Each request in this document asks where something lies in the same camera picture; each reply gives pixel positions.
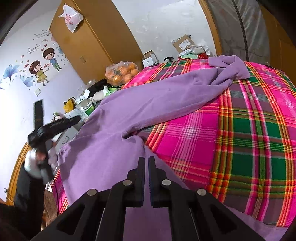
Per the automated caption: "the black bag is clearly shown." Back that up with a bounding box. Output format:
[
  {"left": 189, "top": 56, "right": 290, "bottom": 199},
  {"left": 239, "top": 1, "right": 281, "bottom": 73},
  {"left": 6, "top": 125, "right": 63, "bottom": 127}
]
[{"left": 87, "top": 79, "right": 108, "bottom": 98}]

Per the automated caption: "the wooden wardrobe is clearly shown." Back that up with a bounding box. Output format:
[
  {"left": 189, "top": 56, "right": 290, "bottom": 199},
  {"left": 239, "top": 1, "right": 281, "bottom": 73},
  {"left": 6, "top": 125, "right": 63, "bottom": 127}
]
[{"left": 49, "top": 0, "right": 145, "bottom": 85}]

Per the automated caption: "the white plastic bag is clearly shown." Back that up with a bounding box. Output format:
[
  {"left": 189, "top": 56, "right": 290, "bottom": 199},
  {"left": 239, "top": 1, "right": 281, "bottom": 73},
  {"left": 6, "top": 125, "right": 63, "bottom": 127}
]
[{"left": 58, "top": 4, "right": 84, "bottom": 33}]

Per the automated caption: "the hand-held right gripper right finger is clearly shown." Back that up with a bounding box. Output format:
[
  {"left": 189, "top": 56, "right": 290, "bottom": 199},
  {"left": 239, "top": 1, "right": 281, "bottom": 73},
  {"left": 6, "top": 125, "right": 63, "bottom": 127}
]
[{"left": 148, "top": 156, "right": 266, "bottom": 241}]

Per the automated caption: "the small white box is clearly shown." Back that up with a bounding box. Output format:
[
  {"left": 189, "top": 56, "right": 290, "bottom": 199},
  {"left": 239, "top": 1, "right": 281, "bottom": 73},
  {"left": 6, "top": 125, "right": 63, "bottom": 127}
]
[{"left": 142, "top": 50, "right": 160, "bottom": 68}]

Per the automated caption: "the clear plastic door curtain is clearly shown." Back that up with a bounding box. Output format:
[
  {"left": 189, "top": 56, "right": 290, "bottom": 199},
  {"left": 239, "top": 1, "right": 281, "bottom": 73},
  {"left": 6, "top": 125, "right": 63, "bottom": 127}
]
[{"left": 206, "top": 0, "right": 271, "bottom": 67}]

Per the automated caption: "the wooden door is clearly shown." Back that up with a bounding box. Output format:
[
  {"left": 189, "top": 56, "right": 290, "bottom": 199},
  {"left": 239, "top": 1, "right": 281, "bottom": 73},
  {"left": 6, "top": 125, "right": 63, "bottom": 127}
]
[{"left": 260, "top": 5, "right": 296, "bottom": 77}]

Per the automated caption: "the brown cardboard box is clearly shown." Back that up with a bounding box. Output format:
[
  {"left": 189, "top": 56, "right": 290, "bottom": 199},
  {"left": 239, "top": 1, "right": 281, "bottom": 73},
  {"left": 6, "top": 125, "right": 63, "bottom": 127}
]
[{"left": 171, "top": 35, "right": 196, "bottom": 54}]

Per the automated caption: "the cartoon couple wall sticker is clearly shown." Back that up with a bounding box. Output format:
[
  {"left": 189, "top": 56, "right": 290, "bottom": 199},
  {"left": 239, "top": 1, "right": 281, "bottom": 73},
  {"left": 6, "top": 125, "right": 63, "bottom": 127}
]
[{"left": 0, "top": 30, "right": 70, "bottom": 91}]

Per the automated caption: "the bag of oranges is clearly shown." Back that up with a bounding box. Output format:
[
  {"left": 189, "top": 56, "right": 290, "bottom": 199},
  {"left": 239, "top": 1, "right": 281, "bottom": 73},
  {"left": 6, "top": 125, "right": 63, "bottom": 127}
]
[{"left": 105, "top": 61, "right": 140, "bottom": 87}]

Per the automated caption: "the grey plastic parcel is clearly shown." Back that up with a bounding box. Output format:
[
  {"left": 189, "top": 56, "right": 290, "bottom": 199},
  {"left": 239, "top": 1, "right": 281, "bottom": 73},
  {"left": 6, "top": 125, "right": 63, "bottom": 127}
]
[{"left": 178, "top": 45, "right": 211, "bottom": 59}]

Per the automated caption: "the pink green plaid bedsheet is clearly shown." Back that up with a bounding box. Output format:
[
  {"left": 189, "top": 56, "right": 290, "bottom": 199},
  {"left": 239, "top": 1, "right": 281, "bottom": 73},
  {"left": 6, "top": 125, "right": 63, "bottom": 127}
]
[{"left": 51, "top": 54, "right": 296, "bottom": 228}]

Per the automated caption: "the person's dark clothing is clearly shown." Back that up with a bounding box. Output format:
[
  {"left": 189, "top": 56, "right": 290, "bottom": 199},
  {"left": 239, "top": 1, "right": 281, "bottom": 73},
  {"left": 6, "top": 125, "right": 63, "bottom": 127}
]
[{"left": 0, "top": 162, "right": 48, "bottom": 241}]

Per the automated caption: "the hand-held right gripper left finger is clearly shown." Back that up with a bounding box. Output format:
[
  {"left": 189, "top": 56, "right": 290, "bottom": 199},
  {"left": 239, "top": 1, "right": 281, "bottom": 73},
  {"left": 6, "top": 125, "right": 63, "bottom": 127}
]
[{"left": 30, "top": 156, "right": 146, "bottom": 241}]

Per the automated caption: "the grey drawer cabinet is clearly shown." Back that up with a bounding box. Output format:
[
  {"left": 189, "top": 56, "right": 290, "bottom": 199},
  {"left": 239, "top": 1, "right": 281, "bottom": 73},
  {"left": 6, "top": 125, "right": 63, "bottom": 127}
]
[{"left": 52, "top": 125, "right": 80, "bottom": 149}]

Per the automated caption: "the person's left hand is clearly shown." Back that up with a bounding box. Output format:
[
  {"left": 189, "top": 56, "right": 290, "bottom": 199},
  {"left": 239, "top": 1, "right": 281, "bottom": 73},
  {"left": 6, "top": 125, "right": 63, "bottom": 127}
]
[{"left": 35, "top": 151, "right": 47, "bottom": 164}]

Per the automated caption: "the yellow bag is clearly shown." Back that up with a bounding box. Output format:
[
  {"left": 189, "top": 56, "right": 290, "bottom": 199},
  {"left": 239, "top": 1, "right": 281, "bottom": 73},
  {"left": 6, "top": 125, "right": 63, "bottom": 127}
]
[{"left": 63, "top": 98, "right": 75, "bottom": 113}]

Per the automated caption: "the person's left forearm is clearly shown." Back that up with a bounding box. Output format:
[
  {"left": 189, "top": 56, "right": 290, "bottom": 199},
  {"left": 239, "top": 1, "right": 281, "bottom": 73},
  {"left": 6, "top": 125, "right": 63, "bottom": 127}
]
[{"left": 24, "top": 148, "right": 47, "bottom": 180}]

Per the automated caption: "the purple fleece garment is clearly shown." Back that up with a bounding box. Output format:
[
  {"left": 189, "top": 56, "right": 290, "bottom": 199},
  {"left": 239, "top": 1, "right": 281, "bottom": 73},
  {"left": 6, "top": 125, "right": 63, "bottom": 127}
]
[{"left": 58, "top": 54, "right": 289, "bottom": 241}]

